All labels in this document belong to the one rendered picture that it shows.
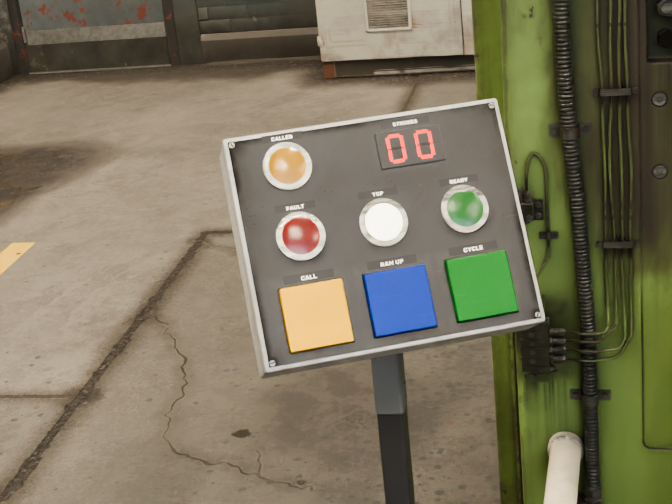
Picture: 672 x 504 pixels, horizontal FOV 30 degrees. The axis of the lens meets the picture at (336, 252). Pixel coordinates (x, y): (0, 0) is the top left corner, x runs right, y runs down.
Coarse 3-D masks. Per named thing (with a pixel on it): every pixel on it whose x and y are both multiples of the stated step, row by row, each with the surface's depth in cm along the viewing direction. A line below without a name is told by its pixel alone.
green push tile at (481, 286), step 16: (480, 256) 148; (496, 256) 148; (448, 272) 147; (464, 272) 147; (480, 272) 148; (496, 272) 148; (464, 288) 147; (480, 288) 147; (496, 288) 147; (512, 288) 148; (464, 304) 147; (480, 304) 147; (496, 304) 147; (512, 304) 147; (464, 320) 146
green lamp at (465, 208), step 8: (456, 192) 149; (464, 192) 150; (472, 192) 150; (448, 200) 149; (456, 200) 149; (464, 200) 149; (472, 200) 149; (480, 200) 150; (448, 208) 149; (456, 208) 149; (464, 208) 149; (472, 208) 149; (480, 208) 149; (456, 216) 149; (464, 216) 149; (472, 216) 149; (480, 216) 149; (464, 224) 149; (472, 224) 149
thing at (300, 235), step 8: (288, 224) 146; (296, 224) 146; (304, 224) 146; (312, 224) 146; (288, 232) 146; (296, 232) 146; (304, 232) 146; (312, 232) 146; (288, 240) 146; (296, 240) 146; (304, 240) 146; (312, 240) 146; (288, 248) 145; (296, 248) 145; (304, 248) 146; (312, 248) 146
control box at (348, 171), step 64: (320, 128) 149; (384, 128) 150; (448, 128) 151; (256, 192) 146; (320, 192) 147; (384, 192) 148; (448, 192) 149; (512, 192) 151; (256, 256) 145; (320, 256) 146; (384, 256) 147; (448, 256) 148; (512, 256) 149; (256, 320) 144; (448, 320) 147; (512, 320) 148
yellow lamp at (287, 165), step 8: (280, 152) 147; (288, 152) 147; (296, 152) 148; (272, 160) 147; (280, 160) 147; (288, 160) 147; (296, 160) 147; (304, 160) 148; (272, 168) 147; (280, 168) 147; (288, 168) 147; (296, 168) 147; (304, 168) 147; (272, 176) 147; (280, 176) 147; (288, 176) 147; (296, 176) 147
